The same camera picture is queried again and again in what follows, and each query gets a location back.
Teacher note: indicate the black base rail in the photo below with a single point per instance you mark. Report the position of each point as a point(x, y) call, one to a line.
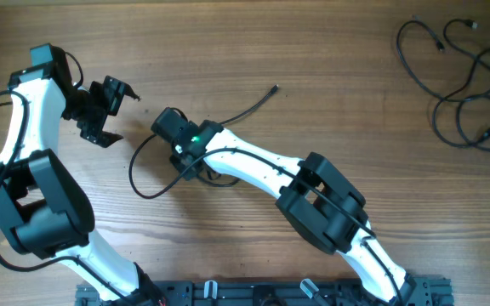
point(423, 292)

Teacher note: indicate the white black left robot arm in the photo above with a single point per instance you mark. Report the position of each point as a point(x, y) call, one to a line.
point(43, 210)

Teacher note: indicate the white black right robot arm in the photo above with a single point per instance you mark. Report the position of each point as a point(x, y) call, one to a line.
point(312, 194)

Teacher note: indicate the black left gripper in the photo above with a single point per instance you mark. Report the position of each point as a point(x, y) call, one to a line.
point(94, 131)

